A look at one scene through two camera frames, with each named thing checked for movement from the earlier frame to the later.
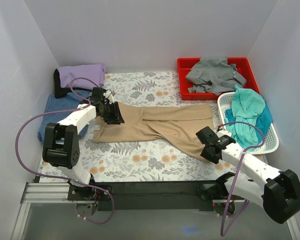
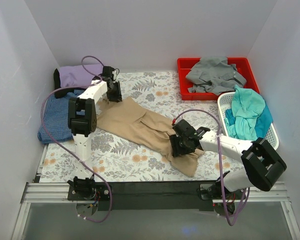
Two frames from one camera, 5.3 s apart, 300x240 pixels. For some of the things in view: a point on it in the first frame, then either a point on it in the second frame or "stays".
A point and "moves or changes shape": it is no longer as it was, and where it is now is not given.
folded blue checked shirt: [67, 102] stays
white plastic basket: [269, 142] stays
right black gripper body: [209, 144] to [178, 146]
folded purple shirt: [95, 72] stays
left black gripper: [114, 112] to [115, 93]
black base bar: [151, 196] stays
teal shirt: [247, 106] stays
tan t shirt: [179, 125] moves or changes shape
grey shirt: [215, 74] stays
